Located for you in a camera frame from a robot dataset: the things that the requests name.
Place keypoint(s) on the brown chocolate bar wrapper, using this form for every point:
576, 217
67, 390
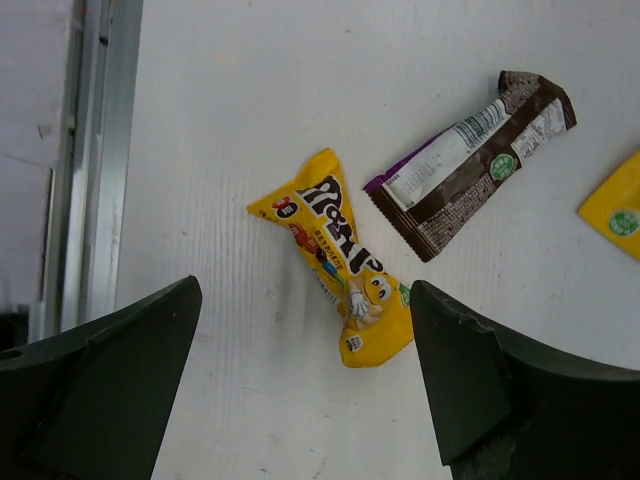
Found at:
429, 195

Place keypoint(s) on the aluminium front rail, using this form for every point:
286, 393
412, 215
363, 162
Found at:
89, 181

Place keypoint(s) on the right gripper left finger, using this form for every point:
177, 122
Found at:
93, 402

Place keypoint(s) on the yellow m&m pack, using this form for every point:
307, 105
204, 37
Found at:
613, 208
316, 209

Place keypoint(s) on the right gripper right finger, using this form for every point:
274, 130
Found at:
505, 406

